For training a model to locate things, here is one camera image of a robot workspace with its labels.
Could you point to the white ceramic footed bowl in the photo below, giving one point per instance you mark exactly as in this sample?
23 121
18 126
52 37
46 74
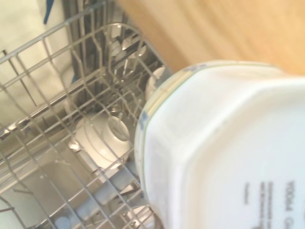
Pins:
100 148

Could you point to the white octagonal mug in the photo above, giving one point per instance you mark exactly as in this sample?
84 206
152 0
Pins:
214 143

